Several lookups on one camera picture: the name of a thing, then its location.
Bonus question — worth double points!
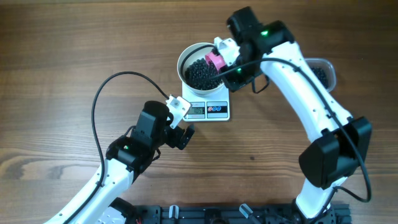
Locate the pink scoop blue handle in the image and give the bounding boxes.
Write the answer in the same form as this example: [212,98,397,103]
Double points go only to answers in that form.
[205,52,226,72]

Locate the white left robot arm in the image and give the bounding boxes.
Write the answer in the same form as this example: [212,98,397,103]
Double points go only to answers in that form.
[49,96,194,223]

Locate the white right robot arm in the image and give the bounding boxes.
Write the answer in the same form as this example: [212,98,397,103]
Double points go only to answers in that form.
[220,7,372,223]

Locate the black beans in bowl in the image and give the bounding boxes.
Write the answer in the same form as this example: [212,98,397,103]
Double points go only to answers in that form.
[185,58,223,90]

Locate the white digital kitchen scale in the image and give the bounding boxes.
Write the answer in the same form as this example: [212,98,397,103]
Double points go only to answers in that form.
[182,86,230,122]

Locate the white bowl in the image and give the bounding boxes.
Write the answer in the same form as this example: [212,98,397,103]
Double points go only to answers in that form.
[177,42,224,95]

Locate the black beans in container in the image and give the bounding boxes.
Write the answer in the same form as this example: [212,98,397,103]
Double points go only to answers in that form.
[311,67,329,89]

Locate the clear plastic bean container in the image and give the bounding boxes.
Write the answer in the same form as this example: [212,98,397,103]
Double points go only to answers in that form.
[305,58,336,92]

